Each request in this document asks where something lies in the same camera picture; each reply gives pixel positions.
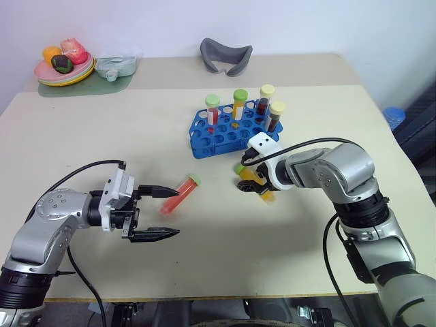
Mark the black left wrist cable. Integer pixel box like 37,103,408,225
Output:
29,159,127,222

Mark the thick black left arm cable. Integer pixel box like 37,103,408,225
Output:
67,245,108,327

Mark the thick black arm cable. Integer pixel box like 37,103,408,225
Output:
67,245,108,327
322,213,358,327

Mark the dark red tube yellow cap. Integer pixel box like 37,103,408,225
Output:
255,84,277,123
264,101,287,134

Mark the yellow plate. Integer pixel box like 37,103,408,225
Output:
38,59,97,88

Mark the brown green toy ball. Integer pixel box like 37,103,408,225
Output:
50,54,74,75

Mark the stack of coloured plates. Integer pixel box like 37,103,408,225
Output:
33,52,95,83

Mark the yellow orange toy food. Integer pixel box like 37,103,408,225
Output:
42,45,63,63

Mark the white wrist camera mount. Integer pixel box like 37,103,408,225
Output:
247,133,294,191
97,166,138,233

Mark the green placemat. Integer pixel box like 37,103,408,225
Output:
37,56,138,99

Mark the blue water bottle cap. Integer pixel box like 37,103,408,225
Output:
382,106,407,132

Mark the light green plate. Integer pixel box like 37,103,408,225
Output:
36,57,96,86

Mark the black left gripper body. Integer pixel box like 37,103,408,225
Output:
110,189,142,240

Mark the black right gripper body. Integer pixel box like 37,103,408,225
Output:
240,149,273,187

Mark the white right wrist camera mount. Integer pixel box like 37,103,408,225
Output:
247,133,294,191

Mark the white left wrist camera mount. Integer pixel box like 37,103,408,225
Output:
97,166,138,233

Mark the grey curved foam face pad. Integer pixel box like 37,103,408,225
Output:
200,37,254,78

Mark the yellow test tube green cap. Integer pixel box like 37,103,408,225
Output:
234,163,276,204

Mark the silver metal clamp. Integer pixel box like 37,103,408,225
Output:
296,305,334,327

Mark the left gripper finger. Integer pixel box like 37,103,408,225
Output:
130,226,181,244
137,185,181,200

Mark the red labelled tube green cap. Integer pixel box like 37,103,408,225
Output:
204,94,221,134

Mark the pale green pouch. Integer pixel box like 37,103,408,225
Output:
94,54,139,82

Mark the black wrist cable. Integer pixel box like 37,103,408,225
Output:
241,137,357,167
29,159,127,222

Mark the pink red toy cake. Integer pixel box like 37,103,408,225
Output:
60,37,91,65

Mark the black carbon-pattern object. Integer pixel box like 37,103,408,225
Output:
394,85,436,209

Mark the blue test tube rack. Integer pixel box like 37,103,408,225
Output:
187,99,285,159

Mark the orange-red test tube green cap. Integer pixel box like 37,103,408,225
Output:
159,173,202,216

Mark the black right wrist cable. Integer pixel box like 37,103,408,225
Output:
241,137,357,167

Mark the yellow labelled tube green cap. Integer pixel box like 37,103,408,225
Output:
231,89,249,129

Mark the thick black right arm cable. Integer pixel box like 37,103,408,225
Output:
322,213,358,327

